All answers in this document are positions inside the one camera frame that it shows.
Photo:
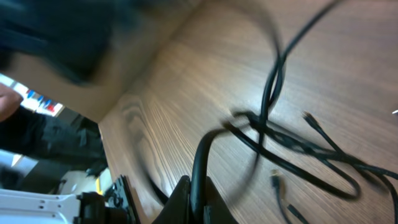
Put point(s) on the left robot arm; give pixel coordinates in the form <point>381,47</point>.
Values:
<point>72,36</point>

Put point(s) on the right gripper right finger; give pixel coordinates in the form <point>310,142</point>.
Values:
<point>216,210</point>

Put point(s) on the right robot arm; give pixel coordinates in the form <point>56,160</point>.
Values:
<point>30,208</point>

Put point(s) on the person in dark clothing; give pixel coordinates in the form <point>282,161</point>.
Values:
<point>44,137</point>

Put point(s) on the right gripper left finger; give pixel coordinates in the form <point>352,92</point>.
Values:
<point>175,211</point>

